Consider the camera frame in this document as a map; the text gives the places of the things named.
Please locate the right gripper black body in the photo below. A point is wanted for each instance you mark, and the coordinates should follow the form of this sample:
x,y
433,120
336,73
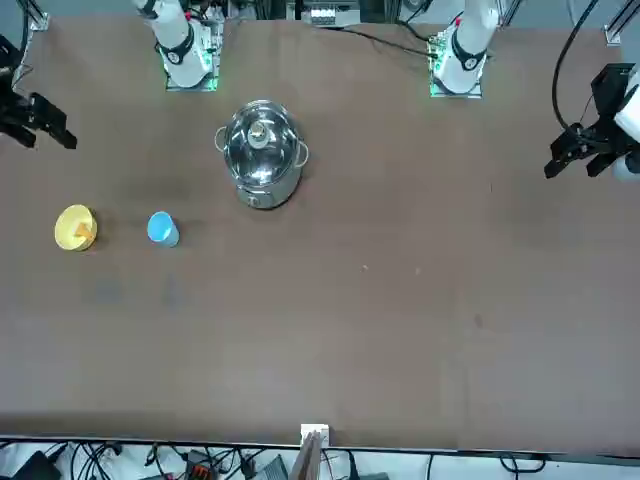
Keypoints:
x,y
10,55

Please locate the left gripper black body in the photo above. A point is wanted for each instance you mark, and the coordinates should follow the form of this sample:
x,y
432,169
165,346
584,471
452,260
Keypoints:
x,y
610,90

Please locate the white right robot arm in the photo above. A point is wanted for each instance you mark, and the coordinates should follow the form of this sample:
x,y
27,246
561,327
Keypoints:
x,y
180,45

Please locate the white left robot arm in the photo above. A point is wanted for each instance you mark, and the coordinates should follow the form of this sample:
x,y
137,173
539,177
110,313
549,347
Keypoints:
x,y
467,45

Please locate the blue plastic cup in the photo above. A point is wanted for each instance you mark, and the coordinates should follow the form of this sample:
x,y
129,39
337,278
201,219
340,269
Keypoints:
x,y
160,227

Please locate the aluminium corner profile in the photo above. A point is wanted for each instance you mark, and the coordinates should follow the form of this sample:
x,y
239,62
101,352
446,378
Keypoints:
x,y
39,20
617,30

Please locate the yellow plastic bowl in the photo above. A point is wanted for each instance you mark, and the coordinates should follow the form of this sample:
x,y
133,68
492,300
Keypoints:
x,y
67,230

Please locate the pot lid with knob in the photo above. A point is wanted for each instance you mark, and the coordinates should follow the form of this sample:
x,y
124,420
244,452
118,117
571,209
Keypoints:
x,y
250,160

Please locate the stainless steel pot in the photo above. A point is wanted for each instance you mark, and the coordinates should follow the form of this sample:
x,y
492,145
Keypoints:
x,y
270,194

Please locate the grey power strip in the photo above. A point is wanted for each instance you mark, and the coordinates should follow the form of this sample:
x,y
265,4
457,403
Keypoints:
x,y
325,16

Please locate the black power adapter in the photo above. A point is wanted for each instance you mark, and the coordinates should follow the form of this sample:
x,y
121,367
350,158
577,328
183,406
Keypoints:
x,y
35,467

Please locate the red and black device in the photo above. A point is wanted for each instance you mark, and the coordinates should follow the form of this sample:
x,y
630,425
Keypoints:
x,y
200,470

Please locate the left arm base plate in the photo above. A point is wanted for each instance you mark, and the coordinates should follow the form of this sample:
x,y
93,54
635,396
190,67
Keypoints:
x,y
450,95

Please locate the white edge bracket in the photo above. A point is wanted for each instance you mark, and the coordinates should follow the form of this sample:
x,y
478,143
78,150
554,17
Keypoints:
x,y
322,431

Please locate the upright mount post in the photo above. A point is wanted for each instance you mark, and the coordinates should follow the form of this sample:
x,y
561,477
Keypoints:
x,y
306,460

